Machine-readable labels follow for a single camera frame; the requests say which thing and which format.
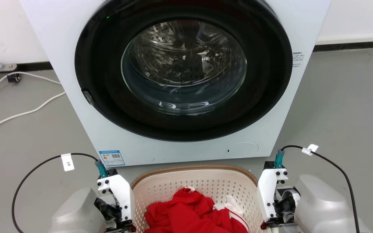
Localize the round white filter cover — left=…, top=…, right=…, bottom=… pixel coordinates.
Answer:
left=226, top=142, right=259, bottom=159

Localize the small text sticker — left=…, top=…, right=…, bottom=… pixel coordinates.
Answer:
left=292, top=51, right=305, bottom=68

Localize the teal left cable connector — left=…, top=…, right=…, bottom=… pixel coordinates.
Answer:
left=94, top=159, right=109, bottom=179

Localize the white cable tag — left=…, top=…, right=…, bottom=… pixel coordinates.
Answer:
left=61, top=153, right=75, bottom=172
left=301, top=144, right=319, bottom=156

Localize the black round washer door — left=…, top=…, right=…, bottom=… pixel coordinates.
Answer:
left=74, top=0, right=293, bottom=142

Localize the thick white floor cable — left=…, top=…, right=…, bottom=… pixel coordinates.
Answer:
left=0, top=91, right=66, bottom=134

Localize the white garment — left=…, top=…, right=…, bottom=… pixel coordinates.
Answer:
left=213, top=194, right=244, bottom=216

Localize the white front-load washing machine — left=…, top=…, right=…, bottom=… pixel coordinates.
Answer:
left=20, top=0, right=331, bottom=167

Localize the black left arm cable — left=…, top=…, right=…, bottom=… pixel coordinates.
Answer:
left=11, top=153, right=100, bottom=233

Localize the beige perforated laundry basket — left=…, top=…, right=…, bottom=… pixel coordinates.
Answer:
left=130, top=164, right=272, bottom=233

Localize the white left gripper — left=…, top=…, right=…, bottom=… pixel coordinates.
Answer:
left=96, top=174, right=136, bottom=231

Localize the teal right cable connector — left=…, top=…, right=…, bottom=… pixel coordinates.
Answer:
left=273, top=149, right=286, bottom=169

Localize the red garment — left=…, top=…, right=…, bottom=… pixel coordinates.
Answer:
left=143, top=187, right=249, bottom=233

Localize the white left cable tag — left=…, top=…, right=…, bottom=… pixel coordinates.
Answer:
left=61, top=153, right=75, bottom=172

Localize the steel washer drum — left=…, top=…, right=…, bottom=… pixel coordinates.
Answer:
left=122, top=20, right=248, bottom=114

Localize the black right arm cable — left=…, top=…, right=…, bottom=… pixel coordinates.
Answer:
left=280, top=145, right=361, bottom=233

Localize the teal cable connector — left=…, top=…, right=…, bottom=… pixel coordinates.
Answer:
left=273, top=149, right=286, bottom=169
left=94, top=159, right=109, bottom=179

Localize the white right cable tag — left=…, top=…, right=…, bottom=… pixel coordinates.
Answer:
left=301, top=144, right=319, bottom=156

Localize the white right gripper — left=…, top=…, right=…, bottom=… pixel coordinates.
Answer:
left=256, top=161, right=301, bottom=229

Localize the blue energy label sticker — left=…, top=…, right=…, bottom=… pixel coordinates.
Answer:
left=98, top=150, right=126, bottom=167

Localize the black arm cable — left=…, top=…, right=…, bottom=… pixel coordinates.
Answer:
left=11, top=153, right=100, bottom=233
left=280, top=145, right=361, bottom=233

